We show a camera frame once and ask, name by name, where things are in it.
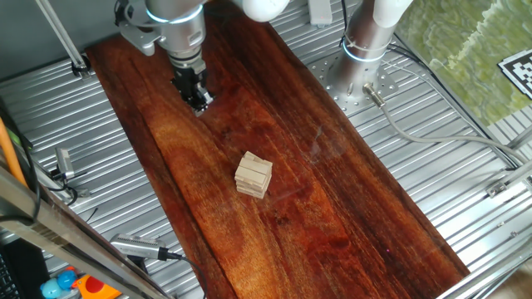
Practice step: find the wooden Jenga block tower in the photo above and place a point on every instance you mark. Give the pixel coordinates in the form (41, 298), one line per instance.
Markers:
(253, 176)

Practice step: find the blue plastic toy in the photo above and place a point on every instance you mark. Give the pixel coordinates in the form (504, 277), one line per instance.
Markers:
(66, 279)

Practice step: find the small grey camera on mount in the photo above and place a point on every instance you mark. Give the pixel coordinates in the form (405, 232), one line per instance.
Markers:
(64, 162)

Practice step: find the white power strip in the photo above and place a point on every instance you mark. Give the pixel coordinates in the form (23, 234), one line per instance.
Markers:
(320, 12)

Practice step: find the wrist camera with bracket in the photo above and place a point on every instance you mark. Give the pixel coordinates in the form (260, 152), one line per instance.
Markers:
(139, 39)

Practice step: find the brown wooden board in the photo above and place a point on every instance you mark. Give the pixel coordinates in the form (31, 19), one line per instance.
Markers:
(332, 207)

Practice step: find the aluminium pole with clamp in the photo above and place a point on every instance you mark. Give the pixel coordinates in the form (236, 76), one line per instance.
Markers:
(62, 37)

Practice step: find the aluminium corner bracket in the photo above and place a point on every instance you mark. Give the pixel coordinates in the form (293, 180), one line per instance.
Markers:
(496, 189)

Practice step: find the aluminium frame rail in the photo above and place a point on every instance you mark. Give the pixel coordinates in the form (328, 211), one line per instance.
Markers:
(490, 274)

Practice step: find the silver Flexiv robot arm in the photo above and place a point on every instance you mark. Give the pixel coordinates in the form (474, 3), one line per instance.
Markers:
(183, 29)

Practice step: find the orange pole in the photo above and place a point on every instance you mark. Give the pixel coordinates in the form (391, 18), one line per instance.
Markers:
(8, 153)

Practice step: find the orange emergency stop box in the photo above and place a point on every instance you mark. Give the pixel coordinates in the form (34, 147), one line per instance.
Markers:
(93, 286)

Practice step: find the black white fiducial marker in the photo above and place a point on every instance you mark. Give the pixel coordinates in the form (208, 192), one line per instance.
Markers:
(521, 72)

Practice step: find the metal frame bar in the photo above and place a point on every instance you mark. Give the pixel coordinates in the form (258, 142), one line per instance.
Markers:
(62, 232)

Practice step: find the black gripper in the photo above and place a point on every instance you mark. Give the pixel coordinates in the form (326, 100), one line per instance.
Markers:
(189, 81)

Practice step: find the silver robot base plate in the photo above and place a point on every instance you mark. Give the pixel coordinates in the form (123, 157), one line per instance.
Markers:
(386, 83)

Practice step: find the black keyboard device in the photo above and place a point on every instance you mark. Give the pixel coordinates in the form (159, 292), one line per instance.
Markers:
(25, 266)

